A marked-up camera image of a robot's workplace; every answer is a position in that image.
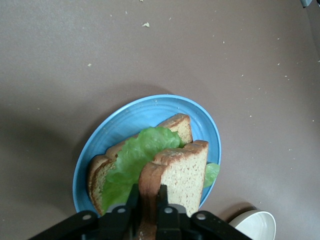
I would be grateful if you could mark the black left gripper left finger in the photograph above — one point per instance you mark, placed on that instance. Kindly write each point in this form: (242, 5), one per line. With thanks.
(105, 222)

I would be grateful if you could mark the green lettuce leaf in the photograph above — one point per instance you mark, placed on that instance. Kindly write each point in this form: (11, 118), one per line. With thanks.
(140, 155)

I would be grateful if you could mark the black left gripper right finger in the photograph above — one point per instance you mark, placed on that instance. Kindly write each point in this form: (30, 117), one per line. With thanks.
(190, 225)

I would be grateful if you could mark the brown bread slice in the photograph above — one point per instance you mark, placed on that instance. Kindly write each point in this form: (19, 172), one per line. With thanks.
(100, 175)
(180, 175)

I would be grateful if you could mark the blue round plate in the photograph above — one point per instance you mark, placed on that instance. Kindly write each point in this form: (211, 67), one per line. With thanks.
(140, 117)

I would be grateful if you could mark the pale beige round plate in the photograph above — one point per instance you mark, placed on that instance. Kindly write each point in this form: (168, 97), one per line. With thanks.
(257, 223)

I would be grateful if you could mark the aluminium corner bracket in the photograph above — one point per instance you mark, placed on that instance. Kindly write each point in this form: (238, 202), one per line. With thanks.
(306, 3)

